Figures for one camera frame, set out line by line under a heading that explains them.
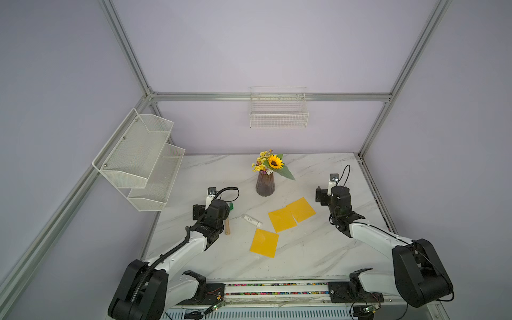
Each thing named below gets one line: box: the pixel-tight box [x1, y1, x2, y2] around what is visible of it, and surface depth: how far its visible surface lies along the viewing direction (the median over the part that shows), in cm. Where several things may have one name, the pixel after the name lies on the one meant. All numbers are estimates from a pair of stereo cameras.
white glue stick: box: [243, 214, 263, 228], surface depth 93 cm
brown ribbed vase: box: [255, 170, 276, 197], surface depth 102 cm
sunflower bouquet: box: [251, 149, 296, 181], surface depth 85 cm
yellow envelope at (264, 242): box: [249, 228, 280, 258], surface depth 88 cm
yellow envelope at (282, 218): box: [268, 205, 298, 233], surface depth 95 cm
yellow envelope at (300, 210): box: [287, 196, 317, 224], surface depth 102 cm
